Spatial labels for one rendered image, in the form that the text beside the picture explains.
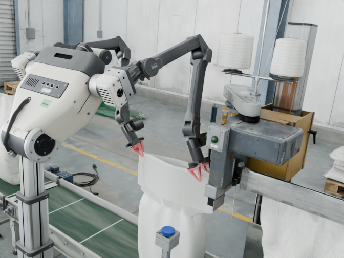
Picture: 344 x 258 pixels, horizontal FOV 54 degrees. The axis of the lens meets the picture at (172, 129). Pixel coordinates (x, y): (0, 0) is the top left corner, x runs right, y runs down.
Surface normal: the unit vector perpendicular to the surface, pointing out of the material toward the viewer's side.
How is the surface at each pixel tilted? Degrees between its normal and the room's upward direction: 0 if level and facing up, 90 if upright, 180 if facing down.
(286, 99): 90
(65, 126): 115
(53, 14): 90
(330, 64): 90
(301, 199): 90
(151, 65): 75
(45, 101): 50
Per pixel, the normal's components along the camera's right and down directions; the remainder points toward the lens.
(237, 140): -0.59, 0.18
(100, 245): 0.08, -0.95
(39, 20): 0.80, 0.23
